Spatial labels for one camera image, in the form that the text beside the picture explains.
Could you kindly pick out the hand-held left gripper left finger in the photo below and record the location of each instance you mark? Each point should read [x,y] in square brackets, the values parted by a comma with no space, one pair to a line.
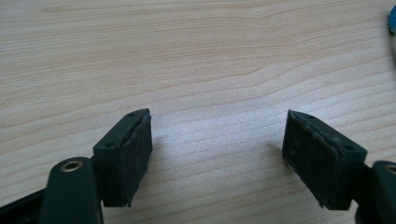
[124,161]

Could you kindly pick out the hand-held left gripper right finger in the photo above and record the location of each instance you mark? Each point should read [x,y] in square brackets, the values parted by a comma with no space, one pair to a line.
[320,161]

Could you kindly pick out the blue toothbrush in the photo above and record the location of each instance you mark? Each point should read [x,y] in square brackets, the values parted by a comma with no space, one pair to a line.
[393,20]

